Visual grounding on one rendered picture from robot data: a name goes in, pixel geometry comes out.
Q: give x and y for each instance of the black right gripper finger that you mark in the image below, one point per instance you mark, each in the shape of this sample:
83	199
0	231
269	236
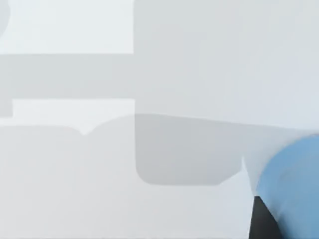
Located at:
260	224

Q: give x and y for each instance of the light blue round object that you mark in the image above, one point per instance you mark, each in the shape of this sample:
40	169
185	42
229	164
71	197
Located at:
294	184

